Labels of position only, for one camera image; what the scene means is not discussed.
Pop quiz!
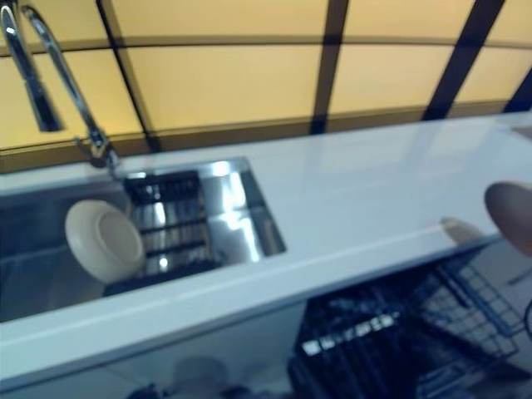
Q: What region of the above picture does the black wire dishwasher rack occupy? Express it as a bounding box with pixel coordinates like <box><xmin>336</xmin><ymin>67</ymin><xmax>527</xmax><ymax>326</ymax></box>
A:
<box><xmin>288</xmin><ymin>249</ymin><xmax>527</xmax><ymax>399</ymax></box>

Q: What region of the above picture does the white cabinet door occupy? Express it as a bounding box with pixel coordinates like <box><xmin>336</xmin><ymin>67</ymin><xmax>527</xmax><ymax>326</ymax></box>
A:
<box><xmin>0</xmin><ymin>298</ymin><xmax>309</xmax><ymax>399</ymax></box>

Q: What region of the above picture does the cream ceramic plate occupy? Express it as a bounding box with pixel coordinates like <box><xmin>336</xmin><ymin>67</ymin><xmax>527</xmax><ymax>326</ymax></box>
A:
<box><xmin>483</xmin><ymin>180</ymin><xmax>532</xmax><ymax>255</ymax></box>
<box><xmin>65</xmin><ymin>199</ymin><xmax>146</xmax><ymax>283</ymax></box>

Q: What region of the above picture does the chrome kitchen faucet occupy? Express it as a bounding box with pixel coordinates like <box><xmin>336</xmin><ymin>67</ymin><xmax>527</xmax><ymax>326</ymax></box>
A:
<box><xmin>0</xmin><ymin>3</ymin><xmax>122</xmax><ymax>176</ymax></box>

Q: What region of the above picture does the stainless steel sink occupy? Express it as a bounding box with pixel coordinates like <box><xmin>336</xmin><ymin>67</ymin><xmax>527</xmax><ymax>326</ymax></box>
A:
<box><xmin>0</xmin><ymin>156</ymin><xmax>288</xmax><ymax>323</ymax></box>

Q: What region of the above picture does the black sink drying rack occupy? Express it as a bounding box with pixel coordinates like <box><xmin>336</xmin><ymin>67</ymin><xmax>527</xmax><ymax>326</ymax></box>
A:
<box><xmin>102</xmin><ymin>170</ymin><xmax>224</xmax><ymax>298</ymax></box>

